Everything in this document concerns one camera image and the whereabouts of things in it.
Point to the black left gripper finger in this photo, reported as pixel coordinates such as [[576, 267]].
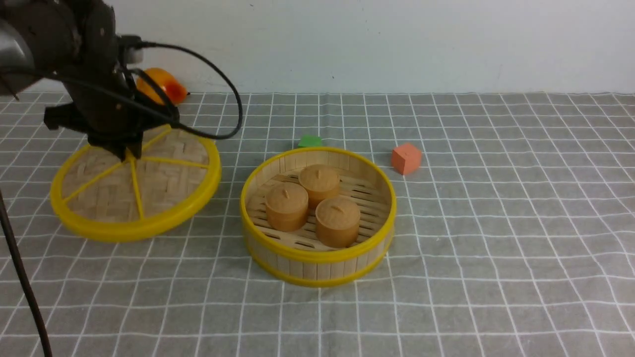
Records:
[[117, 150]]

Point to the left brown toy bun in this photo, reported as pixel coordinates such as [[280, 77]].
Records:
[[286, 207]]

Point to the back brown toy bun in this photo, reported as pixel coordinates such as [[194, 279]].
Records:
[[320, 182]]

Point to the front brown toy bun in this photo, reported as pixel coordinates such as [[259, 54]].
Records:
[[337, 222]]

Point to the green toy block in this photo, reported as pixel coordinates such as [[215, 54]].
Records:
[[307, 141]]

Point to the grey checkered tablecloth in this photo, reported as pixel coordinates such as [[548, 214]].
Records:
[[514, 238]]

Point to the yellow bamboo steamer basket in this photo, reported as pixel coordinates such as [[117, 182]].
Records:
[[299, 257]]

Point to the orange cube block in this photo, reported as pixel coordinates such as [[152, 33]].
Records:
[[406, 158]]

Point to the yellow woven bamboo steamer lid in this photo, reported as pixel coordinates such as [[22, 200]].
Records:
[[99, 196]]

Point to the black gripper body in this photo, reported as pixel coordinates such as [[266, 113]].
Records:
[[111, 113]]

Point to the orange toy pear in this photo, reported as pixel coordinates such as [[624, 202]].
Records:
[[167, 82]]

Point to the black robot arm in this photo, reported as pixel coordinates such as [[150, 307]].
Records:
[[75, 43]]

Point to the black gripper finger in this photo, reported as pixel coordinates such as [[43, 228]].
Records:
[[135, 149]]

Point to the brown toy bun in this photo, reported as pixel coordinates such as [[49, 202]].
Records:
[[337, 222], [286, 207], [320, 182]]

